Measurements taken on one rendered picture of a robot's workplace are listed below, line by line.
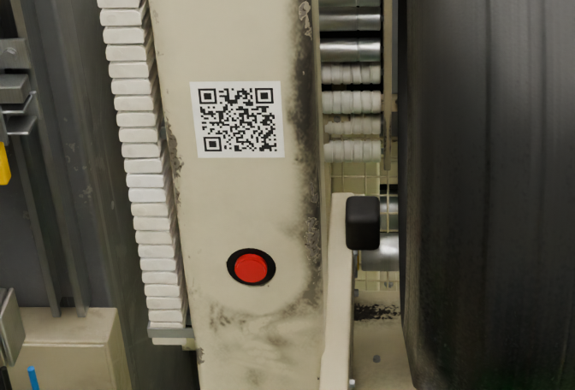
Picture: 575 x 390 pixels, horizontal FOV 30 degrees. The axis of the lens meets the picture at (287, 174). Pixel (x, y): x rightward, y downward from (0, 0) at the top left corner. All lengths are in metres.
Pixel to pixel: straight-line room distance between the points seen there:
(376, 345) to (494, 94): 0.62
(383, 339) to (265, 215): 0.38
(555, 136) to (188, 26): 0.31
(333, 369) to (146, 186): 0.26
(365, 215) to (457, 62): 0.47
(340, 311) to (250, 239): 0.18
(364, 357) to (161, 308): 0.31
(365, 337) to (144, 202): 0.41
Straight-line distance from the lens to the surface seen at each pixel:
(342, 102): 1.35
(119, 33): 0.89
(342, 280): 1.15
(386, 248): 1.24
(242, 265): 0.99
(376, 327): 1.31
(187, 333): 1.07
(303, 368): 1.08
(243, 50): 0.87
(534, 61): 0.71
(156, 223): 0.99
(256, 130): 0.91
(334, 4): 1.29
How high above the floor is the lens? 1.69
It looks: 34 degrees down
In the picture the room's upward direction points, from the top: 3 degrees counter-clockwise
